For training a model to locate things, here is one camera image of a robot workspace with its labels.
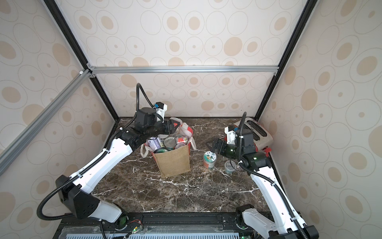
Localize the white purple label can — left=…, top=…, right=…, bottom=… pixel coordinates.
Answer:
left=147, top=137, right=165, bottom=152

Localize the orange label seed jar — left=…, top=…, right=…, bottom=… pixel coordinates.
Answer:
left=203, top=151, right=217, bottom=170

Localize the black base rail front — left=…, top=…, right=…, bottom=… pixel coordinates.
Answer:
left=53, top=212, right=261, bottom=239

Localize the silver horizontal rail back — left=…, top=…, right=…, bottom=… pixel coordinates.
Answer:
left=90, top=65, right=279, bottom=74

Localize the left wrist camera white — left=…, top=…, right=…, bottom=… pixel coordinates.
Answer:
left=154, top=102, right=168, bottom=119

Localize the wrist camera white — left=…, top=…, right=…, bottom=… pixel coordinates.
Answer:
left=224, top=124, right=238, bottom=145
left=154, top=102, right=168, bottom=119

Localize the silver top can in bag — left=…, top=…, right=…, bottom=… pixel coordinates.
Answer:
left=163, top=136, right=177, bottom=151

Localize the silver diagonal rail left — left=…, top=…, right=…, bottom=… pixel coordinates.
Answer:
left=1, top=69, right=91, bottom=174

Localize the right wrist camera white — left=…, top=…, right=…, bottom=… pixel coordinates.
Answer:
left=224, top=124, right=238, bottom=145

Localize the purple flower label jar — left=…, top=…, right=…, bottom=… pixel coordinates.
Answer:
left=154, top=148, right=168, bottom=154

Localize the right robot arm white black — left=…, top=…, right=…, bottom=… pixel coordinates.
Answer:
left=211, top=113, right=319, bottom=239

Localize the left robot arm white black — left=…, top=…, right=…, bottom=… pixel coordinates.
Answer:
left=36, top=84, right=181, bottom=227

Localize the red silver toaster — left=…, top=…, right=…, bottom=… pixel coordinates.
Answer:
left=243, top=118, right=274, bottom=151

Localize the burlap canvas bag red lining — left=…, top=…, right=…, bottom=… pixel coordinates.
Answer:
left=140, top=117, right=196, bottom=178

